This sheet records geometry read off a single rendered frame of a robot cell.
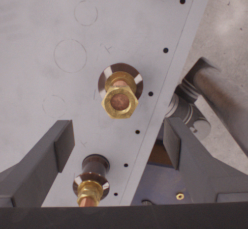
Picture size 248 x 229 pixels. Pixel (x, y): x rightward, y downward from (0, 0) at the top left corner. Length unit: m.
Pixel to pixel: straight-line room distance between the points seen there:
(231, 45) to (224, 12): 0.32
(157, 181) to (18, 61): 1.05
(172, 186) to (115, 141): 0.85
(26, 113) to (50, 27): 0.23
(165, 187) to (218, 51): 1.40
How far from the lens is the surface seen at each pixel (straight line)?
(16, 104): 0.55
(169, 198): 1.38
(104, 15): 0.46
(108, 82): 0.35
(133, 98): 0.24
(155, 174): 1.22
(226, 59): 2.10
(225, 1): 2.11
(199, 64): 0.79
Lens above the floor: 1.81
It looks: 73 degrees down
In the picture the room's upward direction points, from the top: 178 degrees clockwise
